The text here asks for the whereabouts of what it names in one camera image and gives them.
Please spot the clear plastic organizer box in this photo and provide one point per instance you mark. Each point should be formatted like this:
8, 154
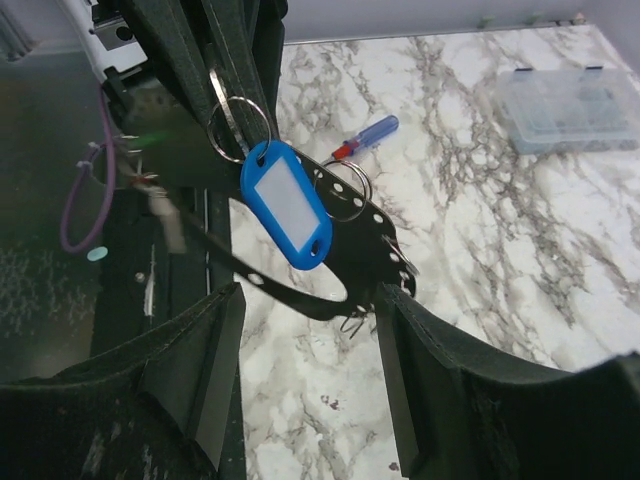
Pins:
558, 111

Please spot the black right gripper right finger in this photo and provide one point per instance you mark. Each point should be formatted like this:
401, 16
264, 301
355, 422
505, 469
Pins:
462, 409

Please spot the blue handled screwdriver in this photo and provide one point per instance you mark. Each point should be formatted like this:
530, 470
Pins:
366, 138

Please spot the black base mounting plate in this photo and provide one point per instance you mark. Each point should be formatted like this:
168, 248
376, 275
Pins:
142, 283

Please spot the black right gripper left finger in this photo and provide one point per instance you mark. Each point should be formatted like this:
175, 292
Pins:
163, 405

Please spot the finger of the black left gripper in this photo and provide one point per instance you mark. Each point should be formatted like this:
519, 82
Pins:
180, 39
244, 60

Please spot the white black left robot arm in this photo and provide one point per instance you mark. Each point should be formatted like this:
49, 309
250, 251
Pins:
112, 47

